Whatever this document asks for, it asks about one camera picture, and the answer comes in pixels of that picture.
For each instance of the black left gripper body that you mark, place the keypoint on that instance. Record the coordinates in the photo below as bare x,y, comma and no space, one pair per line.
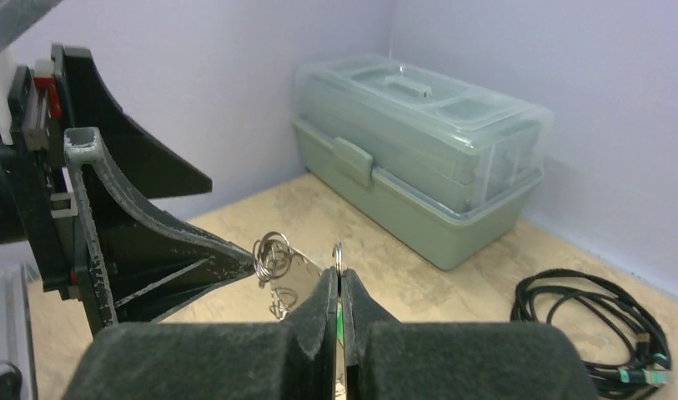
41,102

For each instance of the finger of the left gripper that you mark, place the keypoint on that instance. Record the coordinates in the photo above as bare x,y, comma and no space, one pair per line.
142,263
153,168

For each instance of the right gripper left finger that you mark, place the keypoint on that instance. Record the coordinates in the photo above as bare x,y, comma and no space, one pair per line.
290,359

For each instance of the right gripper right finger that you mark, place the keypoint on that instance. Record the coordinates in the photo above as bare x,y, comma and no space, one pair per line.
389,359

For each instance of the green tagged key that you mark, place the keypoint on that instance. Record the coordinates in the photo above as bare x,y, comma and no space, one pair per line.
340,327

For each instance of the large metal keyring with keys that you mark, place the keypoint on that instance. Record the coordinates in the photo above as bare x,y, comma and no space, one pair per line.
290,274

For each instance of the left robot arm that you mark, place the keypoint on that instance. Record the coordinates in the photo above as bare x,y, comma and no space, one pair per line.
78,182

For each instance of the green plastic toolbox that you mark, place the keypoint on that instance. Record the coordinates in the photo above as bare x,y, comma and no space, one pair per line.
444,165

